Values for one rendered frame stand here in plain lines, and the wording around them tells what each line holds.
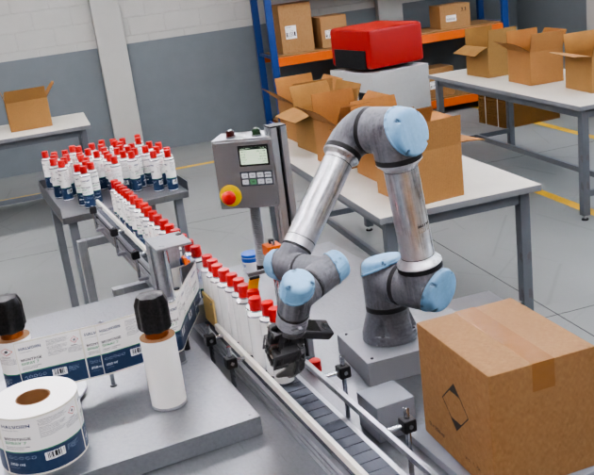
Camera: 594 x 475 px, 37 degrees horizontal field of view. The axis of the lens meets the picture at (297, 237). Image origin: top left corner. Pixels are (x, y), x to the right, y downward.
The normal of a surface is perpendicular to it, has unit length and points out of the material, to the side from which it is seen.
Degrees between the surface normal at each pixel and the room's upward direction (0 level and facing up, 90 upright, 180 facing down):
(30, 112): 92
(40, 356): 90
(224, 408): 0
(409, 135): 80
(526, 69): 90
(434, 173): 91
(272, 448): 0
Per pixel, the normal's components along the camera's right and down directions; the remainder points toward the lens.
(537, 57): 0.24, 0.28
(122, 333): 0.47, 0.22
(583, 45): 0.21, 0.07
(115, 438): -0.12, -0.94
